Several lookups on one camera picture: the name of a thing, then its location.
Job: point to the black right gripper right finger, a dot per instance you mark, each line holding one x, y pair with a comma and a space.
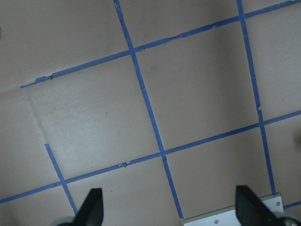
250, 211

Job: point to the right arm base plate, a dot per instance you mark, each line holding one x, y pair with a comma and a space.
227, 216

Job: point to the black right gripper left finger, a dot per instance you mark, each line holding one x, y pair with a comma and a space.
91, 212

